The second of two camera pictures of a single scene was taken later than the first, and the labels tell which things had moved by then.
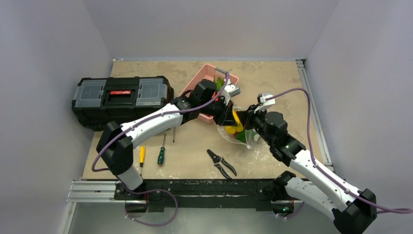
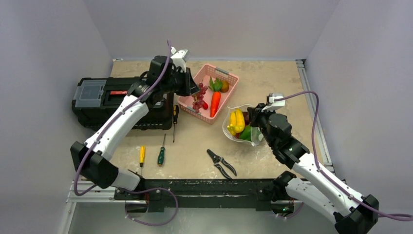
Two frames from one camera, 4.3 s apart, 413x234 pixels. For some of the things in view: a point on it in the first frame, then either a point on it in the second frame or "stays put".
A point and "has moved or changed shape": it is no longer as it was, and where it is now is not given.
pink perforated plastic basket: (208, 72) stays put
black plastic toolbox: (100, 99) stays put
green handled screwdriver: (161, 153) stays put
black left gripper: (226, 117) to (190, 87)
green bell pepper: (241, 135) has moved or changed shape
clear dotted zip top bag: (246, 137) has moved or changed shape
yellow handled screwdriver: (141, 155) stays put
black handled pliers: (216, 159) stays put
